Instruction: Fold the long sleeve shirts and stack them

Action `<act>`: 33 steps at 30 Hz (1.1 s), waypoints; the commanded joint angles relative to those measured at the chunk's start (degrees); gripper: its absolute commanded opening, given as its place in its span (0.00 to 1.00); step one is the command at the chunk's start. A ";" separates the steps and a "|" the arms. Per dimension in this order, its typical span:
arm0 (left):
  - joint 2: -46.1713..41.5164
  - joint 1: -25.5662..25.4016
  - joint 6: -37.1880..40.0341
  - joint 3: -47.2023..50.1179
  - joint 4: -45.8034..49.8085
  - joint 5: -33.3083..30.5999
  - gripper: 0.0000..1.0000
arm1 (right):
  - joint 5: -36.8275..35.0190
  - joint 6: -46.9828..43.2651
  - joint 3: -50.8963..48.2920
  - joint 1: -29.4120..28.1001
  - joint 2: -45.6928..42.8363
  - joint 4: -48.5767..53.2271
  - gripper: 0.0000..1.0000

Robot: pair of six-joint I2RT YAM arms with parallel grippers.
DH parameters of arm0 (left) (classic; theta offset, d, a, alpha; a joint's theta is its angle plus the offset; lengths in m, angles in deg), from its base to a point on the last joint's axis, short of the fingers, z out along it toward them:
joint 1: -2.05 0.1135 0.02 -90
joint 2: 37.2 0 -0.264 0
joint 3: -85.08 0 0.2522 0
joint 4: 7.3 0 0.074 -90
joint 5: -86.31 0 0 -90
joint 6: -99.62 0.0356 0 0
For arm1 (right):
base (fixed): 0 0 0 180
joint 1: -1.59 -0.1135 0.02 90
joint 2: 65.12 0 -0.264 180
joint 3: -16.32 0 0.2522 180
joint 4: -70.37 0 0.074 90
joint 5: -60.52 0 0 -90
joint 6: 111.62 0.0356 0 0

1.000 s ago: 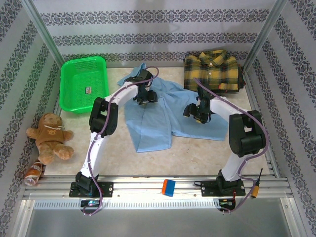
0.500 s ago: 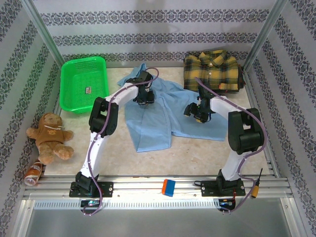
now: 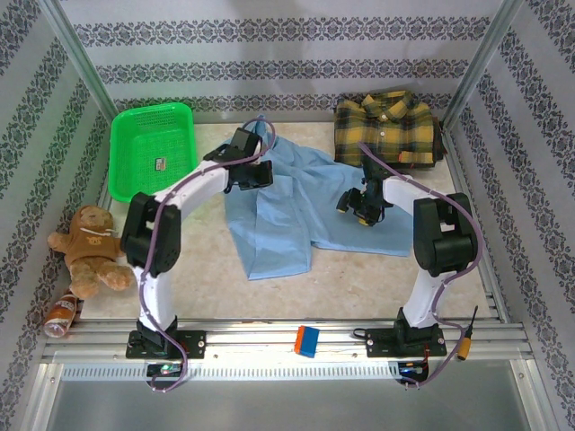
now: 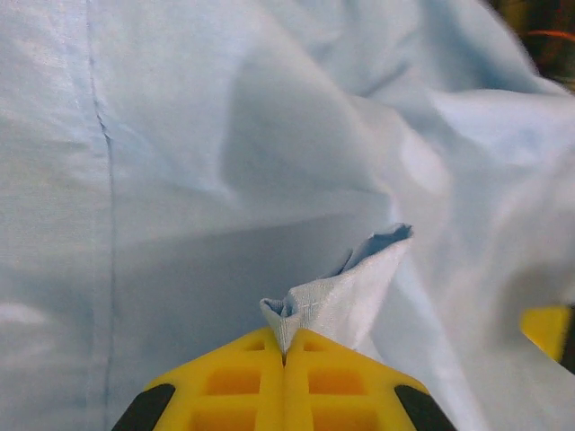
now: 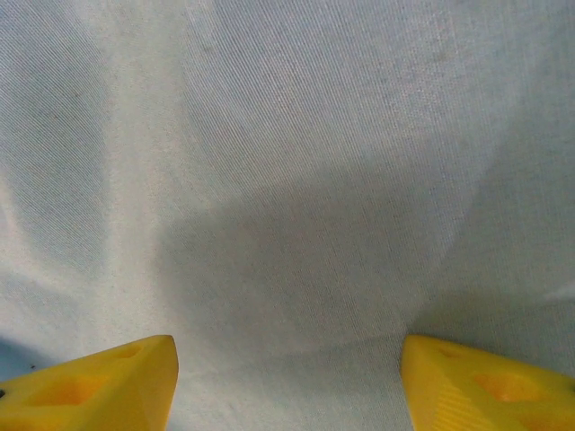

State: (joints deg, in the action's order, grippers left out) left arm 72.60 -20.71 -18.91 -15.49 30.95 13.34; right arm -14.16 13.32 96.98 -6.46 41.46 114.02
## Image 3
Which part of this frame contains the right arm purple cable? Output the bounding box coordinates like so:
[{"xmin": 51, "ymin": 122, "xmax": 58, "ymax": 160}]
[{"xmin": 358, "ymin": 142, "xmax": 481, "ymax": 390}]

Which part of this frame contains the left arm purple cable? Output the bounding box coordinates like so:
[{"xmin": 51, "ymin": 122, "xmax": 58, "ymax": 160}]
[{"xmin": 137, "ymin": 114, "xmax": 278, "ymax": 394}]

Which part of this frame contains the brown teddy bear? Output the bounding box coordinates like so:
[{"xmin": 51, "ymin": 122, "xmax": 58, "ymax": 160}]
[{"xmin": 47, "ymin": 205, "xmax": 136, "ymax": 300}]

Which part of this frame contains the blue orange block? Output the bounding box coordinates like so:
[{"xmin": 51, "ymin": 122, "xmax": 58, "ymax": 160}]
[{"xmin": 294, "ymin": 326, "xmax": 321, "ymax": 359}]

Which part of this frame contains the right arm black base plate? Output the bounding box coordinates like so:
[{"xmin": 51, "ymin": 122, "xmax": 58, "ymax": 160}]
[{"xmin": 366, "ymin": 326, "xmax": 448, "ymax": 359}]

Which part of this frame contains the green plastic basket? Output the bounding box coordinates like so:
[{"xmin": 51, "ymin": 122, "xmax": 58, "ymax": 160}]
[{"xmin": 109, "ymin": 101, "xmax": 200, "ymax": 208}]

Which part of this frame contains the yellow handled screwdriver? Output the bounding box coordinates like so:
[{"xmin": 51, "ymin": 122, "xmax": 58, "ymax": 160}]
[{"xmin": 456, "ymin": 306, "xmax": 480, "ymax": 363}]

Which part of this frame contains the aluminium mounting rail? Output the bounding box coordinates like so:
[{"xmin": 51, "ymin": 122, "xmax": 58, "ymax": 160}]
[{"xmin": 42, "ymin": 319, "xmax": 534, "ymax": 360}]

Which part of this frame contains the dark folded garment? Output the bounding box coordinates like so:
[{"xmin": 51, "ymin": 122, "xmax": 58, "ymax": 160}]
[{"xmin": 343, "ymin": 114, "xmax": 448, "ymax": 172}]

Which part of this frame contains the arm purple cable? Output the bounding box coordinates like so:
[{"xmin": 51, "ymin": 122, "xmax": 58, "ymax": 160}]
[
  {"xmin": 358, "ymin": 142, "xmax": 481, "ymax": 390},
  {"xmin": 137, "ymin": 114, "xmax": 278, "ymax": 394}
]

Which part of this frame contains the brown labelled bottle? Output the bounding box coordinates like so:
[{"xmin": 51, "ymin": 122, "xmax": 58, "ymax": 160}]
[{"xmin": 43, "ymin": 291, "xmax": 80, "ymax": 339}]

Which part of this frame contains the yellow plaid folded shirt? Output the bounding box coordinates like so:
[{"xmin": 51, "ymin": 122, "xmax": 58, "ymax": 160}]
[{"xmin": 332, "ymin": 90, "xmax": 437, "ymax": 170}]

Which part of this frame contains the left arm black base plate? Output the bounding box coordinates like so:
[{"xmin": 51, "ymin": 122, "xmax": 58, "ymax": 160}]
[{"xmin": 125, "ymin": 330, "xmax": 208, "ymax": 360}]

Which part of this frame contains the aluminium frame post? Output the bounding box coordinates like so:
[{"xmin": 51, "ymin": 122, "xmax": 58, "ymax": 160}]
[
  {"xmin": 442, "ymin": 0, "xmax": 526, "ymax": 134},
  {"xmin": 38, "ymin": 0, "xmax": 132, "ymax": 136}
]

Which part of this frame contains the light blue long sleeve shirt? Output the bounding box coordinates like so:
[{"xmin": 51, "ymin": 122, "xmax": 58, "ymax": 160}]
[{"xmin": 223, "ymin": 117, "xmax": 414, "ymax": 282}]

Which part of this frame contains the slotted grey cable duct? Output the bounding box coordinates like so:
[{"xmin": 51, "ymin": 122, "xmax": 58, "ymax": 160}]
[{"xmin": 60, "ymin": 362, "xmax": 401, "ymax": 382}]

